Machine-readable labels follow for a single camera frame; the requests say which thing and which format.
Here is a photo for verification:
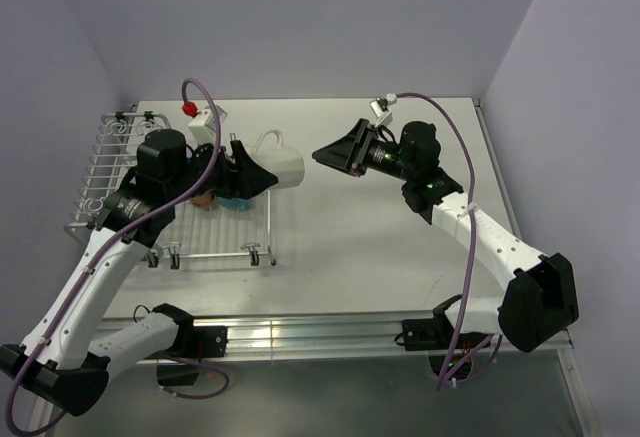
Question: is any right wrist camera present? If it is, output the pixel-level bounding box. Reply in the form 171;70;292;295
370;93;398;128

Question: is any pink mug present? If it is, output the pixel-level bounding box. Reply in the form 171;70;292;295
190;192;216;209

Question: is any metal wire dish rack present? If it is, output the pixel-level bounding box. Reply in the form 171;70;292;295
64;111;277;270

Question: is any blue mug with handle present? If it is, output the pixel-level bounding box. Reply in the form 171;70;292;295
220;198;252;212

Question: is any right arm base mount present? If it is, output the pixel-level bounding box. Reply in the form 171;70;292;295
393;317;491;379

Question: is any aluminium rail frame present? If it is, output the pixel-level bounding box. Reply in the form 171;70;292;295
24;99;601;437

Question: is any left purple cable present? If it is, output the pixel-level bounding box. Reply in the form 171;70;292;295
5;78;231;433

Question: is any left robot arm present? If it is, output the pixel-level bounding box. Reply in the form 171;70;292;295
1;129;279;416

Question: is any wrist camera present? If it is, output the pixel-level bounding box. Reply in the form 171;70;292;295
182;101;216;146
370;93;398;128

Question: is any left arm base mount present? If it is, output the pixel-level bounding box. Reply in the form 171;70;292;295
152;328;231;401

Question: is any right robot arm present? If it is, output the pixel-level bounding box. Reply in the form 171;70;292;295
312;119;579;352

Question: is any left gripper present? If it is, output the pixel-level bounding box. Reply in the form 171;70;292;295
165;139;276;204

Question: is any white mug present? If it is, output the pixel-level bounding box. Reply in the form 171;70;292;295
251;129;305;190

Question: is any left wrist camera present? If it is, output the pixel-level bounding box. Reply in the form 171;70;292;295
182;101;216;146

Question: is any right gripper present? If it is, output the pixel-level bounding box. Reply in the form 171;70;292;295
311;118;414;182

